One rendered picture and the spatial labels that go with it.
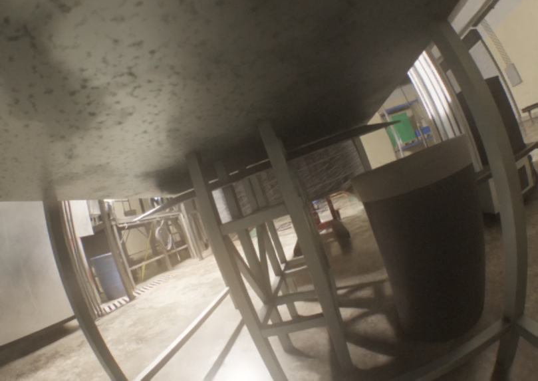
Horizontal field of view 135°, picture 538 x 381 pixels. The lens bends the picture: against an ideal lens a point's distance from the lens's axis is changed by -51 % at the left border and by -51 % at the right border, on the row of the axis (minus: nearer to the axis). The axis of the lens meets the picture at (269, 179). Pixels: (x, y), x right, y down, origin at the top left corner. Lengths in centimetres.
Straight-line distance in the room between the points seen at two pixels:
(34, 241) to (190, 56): 229
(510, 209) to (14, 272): 265
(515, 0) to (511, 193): 912
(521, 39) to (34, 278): 1138
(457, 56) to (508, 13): 922
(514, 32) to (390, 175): 925
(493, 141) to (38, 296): 266
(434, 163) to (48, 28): 67
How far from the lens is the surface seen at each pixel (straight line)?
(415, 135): 1072
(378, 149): 1127
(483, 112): 46
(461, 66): 47
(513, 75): 976
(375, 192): 60
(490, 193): 148
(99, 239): 502
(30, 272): 239
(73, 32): 27
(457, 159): 60
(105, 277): 338
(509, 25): 972
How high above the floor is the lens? 60
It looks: 6 degrees up
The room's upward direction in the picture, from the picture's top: 19 degrees counter-clockwise
